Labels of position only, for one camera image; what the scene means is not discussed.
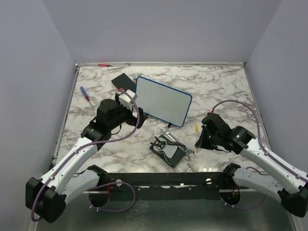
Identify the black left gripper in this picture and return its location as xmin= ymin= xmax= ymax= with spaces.
xmin=109 ymin=94 xmax=148 ymax=130

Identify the yellow capped white marker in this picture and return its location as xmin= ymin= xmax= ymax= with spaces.
xmin=195 ymin=124 xmax=199 ymax=153

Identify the blue framed whiteboard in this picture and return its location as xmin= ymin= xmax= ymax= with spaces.
xmin=136 ymin=76 xmax=193 ymax=127

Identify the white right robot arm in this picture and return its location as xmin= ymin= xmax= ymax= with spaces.
xmin=196 ymin=113 xmax=308 ymax=218

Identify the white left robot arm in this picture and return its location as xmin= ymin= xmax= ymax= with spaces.
xmin=26 ymin=99 xmax=147 ymax=223

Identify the black flat box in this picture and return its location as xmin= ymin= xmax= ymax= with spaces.
xmin=111 ymin=73 xmax=136 ymax=93

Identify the chrome combination wrench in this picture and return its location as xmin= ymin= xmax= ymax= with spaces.
xmin=160 ymin=127 xmax=196 ymax=158

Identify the blue red screwdriver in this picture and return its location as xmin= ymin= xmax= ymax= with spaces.
xmin=80 ymin=87 xmax=93 ymax=106

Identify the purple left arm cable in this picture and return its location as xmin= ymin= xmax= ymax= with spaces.
xmin=31 ymin=89 xmax=141 ymax=222

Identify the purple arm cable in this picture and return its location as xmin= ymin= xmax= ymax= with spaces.
xmin=209 ymin=100 xmax=308 ymax=210
xmin=31 ymin=89 xmax=141 ymax=222

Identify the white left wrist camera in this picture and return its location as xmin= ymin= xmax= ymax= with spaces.
xmin=115 ymin=90 xmax=138 ymax=112

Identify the black network switch box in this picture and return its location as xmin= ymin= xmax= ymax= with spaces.
xmin=150 ymin=134 xmax=188 ymax=168

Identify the black grey wire stripper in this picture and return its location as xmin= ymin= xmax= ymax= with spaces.
xmin=150 ymin=135 xmax=188 ymax=168

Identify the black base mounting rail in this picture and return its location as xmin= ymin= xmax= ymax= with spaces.
xmin=88 ymin=165 xmax=236 ymax=202

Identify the red marker on rail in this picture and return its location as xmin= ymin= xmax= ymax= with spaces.
xmin=98 ymin=64 xmax=112 ymax=67

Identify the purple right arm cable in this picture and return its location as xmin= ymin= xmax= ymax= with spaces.
xmin=209 ymin=100 xmax=308 ymax=210

